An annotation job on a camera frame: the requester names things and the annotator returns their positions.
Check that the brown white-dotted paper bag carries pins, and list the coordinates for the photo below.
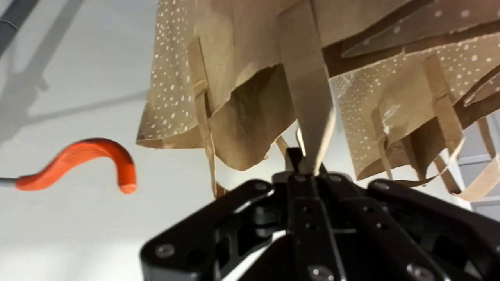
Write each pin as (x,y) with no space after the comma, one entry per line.
(234,58)
(414,89)

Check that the orange coated metal hook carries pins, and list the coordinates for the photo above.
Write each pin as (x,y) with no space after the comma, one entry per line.
(86,153)

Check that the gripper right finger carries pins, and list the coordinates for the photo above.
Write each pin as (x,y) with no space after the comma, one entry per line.
(410,218)

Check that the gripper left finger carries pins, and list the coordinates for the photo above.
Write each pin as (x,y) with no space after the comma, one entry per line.
(203,242)

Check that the grey metal rack frame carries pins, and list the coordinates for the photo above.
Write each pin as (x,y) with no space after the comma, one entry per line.
(478,166)

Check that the grey metal pole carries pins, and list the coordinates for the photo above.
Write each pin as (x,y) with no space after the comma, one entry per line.
(13,17)

